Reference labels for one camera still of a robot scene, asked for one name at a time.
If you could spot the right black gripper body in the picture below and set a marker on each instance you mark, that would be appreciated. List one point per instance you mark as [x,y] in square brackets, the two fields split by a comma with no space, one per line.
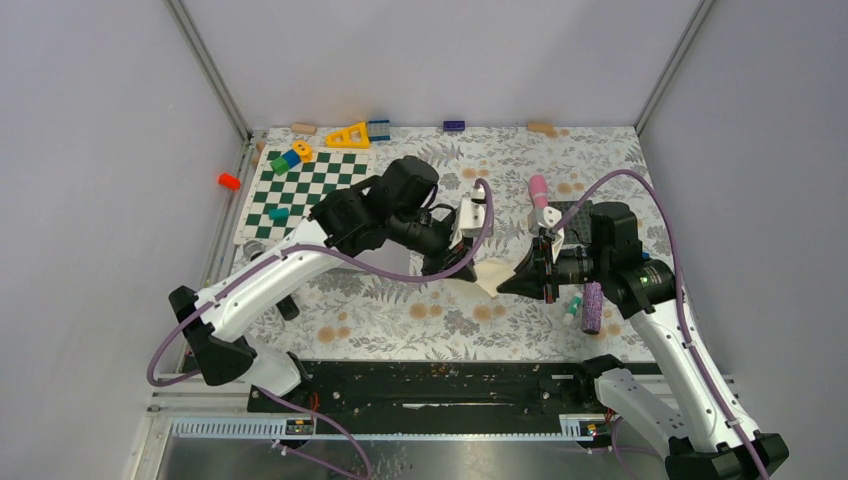
[573,265]

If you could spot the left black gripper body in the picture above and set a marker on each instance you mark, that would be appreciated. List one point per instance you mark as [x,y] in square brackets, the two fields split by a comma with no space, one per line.
[427,236]

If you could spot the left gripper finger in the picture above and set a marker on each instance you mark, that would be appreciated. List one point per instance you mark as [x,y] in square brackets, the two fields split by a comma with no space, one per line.
[467,273]
[435,266]

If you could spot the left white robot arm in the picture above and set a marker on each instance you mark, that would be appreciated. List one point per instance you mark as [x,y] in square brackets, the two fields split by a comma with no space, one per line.
[381,225]

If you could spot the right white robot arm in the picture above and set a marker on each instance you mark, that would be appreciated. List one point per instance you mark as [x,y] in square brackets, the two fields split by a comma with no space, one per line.
[708,435]

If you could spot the dark grey lego baseplate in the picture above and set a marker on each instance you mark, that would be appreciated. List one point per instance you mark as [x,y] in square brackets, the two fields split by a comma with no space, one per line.
[578,230]

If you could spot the floral patterned table mat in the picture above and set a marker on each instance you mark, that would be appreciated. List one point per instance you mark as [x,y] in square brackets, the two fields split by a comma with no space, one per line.
[348,314]

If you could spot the green white glue stick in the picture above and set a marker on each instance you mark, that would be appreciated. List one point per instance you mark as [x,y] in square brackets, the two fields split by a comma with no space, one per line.
[573,308]

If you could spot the purple glitter microphone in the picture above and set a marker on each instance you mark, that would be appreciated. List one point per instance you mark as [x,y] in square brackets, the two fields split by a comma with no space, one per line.
[592,308]

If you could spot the pink marker pen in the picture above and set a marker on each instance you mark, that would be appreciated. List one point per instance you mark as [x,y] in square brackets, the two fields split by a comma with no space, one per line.
[538,191]

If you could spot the dark blue lego brick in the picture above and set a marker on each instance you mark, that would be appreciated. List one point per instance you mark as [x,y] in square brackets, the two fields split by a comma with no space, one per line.
[453,125]

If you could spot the yellow triangle toy block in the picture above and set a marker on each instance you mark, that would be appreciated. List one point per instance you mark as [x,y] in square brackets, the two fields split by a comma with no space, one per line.
[352,137]

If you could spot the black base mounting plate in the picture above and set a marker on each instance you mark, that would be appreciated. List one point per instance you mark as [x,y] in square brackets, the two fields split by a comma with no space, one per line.
[433,398]

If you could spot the teal small block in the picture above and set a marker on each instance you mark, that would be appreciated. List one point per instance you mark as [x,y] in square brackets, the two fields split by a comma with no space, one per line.
[279,214]

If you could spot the right wooden cylinder peg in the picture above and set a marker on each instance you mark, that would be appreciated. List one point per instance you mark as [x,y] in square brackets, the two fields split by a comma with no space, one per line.
[546,129]

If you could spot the wooden cylinder peg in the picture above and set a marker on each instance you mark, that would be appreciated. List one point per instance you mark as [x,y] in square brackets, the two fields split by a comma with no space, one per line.
[303,129]
[546,129]

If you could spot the green white chessboard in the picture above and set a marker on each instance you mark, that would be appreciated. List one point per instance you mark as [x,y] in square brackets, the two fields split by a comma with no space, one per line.
[299,189]

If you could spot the blue cube block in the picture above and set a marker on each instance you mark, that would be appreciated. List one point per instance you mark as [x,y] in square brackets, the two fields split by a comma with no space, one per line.
[291,158]

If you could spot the black grey microphone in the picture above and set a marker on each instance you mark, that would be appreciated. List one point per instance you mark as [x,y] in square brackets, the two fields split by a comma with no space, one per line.
[254,250]

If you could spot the green cube block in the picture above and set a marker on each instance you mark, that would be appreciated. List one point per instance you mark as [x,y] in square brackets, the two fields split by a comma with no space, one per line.
[279,165]

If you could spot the left wooden cylinder peg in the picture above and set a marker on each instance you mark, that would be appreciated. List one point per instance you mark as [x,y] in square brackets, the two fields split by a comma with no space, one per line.
[303,129]

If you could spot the red cylinder block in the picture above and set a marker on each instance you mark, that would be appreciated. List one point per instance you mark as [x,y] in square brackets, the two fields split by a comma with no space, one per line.
[229,182]

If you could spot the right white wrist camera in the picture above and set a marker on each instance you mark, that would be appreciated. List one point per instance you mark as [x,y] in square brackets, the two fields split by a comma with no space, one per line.
[541,222]

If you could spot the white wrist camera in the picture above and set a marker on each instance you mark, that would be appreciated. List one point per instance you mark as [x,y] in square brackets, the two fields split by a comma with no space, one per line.
[470,222]
[541,222]

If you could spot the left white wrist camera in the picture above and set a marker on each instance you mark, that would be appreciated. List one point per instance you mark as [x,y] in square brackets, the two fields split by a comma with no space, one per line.
[470,222]

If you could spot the orange ring toy block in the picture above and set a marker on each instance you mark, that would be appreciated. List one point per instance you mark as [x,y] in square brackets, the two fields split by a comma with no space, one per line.
[304,151]

